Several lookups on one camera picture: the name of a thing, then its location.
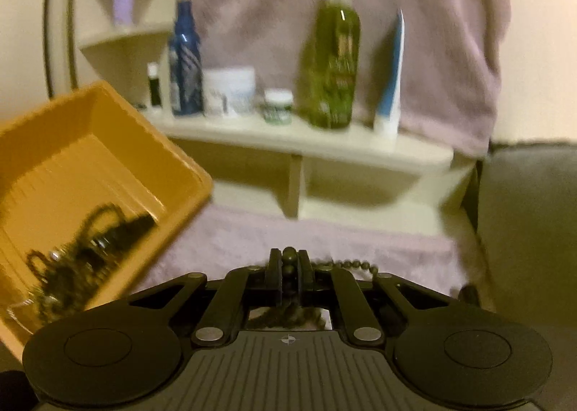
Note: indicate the black cylindrical power bank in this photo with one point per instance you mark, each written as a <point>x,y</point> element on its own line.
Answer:
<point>469,294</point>

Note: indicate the white corner shelf unit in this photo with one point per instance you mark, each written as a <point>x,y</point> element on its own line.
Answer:
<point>353,176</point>

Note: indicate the grey-green cushion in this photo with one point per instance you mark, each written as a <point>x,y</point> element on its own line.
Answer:
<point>527,227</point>

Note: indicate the white cream jar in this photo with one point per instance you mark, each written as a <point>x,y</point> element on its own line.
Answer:
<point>228,92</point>

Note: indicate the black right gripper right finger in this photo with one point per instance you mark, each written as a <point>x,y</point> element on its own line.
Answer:
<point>335,289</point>

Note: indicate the small green-label jar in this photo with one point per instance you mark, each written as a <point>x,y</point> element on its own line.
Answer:
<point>277,105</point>

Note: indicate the orange plastic tray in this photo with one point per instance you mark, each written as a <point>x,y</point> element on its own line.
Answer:
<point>68,157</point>

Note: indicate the green olive spray bottle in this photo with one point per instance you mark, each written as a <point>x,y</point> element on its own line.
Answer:
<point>330,65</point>

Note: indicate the black wrist watch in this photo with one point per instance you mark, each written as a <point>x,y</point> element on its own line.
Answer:
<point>105,247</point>

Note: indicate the black white lip balm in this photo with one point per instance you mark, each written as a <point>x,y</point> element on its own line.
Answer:
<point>154,86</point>

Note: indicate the blue white tube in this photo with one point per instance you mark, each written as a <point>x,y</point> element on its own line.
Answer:
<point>388,112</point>

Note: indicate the blue spray bottle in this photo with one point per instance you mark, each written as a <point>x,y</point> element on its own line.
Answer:
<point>185,65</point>

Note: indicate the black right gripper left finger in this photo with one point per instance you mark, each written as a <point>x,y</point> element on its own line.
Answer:
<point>237,293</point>

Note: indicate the white round mirror frame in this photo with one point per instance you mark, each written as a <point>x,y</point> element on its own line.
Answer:
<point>58,32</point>

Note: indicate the mauve fuzzy mat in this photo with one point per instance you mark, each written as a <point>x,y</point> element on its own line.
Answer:
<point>220,239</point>

